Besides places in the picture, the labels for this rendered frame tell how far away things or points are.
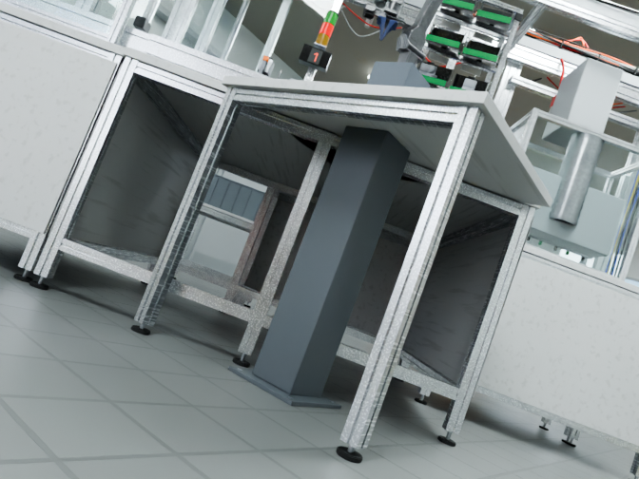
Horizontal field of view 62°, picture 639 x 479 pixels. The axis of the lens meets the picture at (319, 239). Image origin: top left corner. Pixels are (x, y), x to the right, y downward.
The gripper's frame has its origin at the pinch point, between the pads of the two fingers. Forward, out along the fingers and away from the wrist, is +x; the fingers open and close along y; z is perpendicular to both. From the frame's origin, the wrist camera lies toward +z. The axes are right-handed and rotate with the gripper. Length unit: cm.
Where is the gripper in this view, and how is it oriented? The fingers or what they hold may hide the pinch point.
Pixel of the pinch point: (383, 31)
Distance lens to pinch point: 205.0
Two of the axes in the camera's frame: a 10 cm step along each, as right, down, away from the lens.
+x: -3.5, 9.3, -0.9
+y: -9.4, -3.5, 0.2
